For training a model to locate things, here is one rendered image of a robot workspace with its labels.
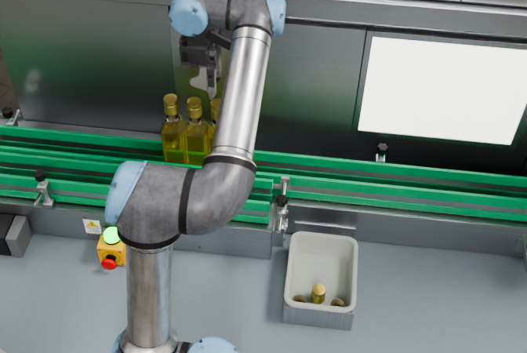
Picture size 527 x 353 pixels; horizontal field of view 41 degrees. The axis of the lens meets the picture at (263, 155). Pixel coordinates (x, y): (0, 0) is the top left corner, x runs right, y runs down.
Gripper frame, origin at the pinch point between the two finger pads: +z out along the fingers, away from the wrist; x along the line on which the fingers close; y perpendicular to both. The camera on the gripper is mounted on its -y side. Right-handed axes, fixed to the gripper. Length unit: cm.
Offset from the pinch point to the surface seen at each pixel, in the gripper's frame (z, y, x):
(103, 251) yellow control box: 40, 27, 23
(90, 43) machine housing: 2.8, 35.5, -14.6
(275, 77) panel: 5.9, -12.6, -12.4
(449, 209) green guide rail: 31, -60, 3
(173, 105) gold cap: 6.1, 10.4, 1.5
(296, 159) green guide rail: 25.9, -19.9, -3.6
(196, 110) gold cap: 6.6, 4.8, 1.7
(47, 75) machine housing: 15, 49, -14
